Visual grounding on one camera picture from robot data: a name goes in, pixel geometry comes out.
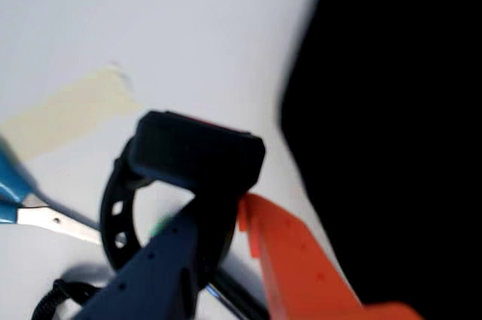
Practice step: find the beige masking tape strip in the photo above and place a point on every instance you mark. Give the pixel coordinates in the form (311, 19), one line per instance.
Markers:
(68, 116)

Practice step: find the black fabric bag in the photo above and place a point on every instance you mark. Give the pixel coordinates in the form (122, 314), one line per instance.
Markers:
(395, 109)

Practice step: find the black pen with green ends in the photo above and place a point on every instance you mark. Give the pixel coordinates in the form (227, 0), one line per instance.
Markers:
(243, 297)

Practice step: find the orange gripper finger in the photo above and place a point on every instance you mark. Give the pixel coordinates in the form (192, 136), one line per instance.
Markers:
(301, 271)

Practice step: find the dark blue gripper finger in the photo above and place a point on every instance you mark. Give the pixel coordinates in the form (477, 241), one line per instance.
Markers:
(150, 286)

